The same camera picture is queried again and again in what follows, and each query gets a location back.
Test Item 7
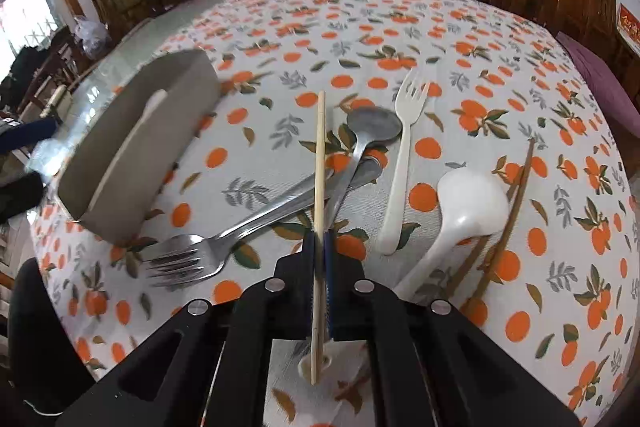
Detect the person's dark clothing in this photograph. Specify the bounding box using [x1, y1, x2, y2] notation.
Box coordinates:
[7, 257, 103, 414]

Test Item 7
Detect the metal fork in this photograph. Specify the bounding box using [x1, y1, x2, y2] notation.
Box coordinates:
[142, 159, 383, 288]

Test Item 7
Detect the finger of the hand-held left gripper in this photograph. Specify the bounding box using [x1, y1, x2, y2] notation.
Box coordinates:
[0, 171, 47, 224]
[0, 119, 58, 154]

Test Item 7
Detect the window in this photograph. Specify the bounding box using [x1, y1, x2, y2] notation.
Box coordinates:
[0, 0, 68, 75]

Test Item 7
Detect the wooden block with black band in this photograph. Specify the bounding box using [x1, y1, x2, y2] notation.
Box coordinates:
[42, 84, 73, 120]

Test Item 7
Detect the white plastic ladle spoon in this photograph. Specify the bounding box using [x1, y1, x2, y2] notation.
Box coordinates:
[297, 169, 511, 380]

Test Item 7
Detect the grey rectangular tray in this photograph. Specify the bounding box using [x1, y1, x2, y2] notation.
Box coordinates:
[57, 49, 221, 245]

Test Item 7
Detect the brown wooden chopstick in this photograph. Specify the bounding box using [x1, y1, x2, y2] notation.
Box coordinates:
[445, 177, 523, 298]
[470, 137, 538, 308]

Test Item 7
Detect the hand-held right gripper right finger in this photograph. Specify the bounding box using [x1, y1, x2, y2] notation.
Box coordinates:
[322, 229, 583, 427]

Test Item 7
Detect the clear plastic bag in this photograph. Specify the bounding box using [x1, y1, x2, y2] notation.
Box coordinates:
[74, 16, 110, 58]

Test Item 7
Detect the white plastic fork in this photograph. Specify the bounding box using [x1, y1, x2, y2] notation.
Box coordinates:
[375, 67, 431, 255]

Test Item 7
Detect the light bamboo chopstick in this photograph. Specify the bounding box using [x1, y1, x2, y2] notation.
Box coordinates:
[310, 91, 327, 385]

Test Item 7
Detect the metal spoon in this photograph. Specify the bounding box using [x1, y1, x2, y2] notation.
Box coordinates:
[325, 107, 403, 228]

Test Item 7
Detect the red wall poster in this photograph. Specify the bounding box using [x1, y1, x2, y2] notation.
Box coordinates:
[617, 4, 640, 38]

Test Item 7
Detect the orange print tablecloth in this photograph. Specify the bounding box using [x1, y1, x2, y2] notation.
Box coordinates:
[30, 0, 636, 427]

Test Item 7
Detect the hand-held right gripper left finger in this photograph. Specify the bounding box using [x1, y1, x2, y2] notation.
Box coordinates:
[55, 231, 318, 427]

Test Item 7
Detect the purple seat cushion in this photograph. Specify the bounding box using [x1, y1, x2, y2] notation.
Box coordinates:
[555, 32, 640, 135]

